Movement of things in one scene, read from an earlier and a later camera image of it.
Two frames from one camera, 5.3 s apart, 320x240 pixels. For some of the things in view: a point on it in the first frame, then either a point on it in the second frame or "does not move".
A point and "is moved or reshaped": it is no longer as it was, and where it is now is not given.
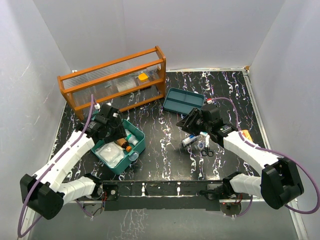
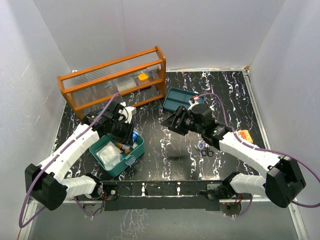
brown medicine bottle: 124,143 is moved or reshaped
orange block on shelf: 143,77 does not move
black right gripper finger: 187,124 to 174,125
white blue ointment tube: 192,138 to 135,135
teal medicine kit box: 115,154 does not move
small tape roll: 200,146 does not move
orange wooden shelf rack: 125,83 does not move
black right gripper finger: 193,120 to 180,116
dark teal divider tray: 183,101 does not move
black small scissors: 209,153 does not move
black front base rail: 162,195 does not move
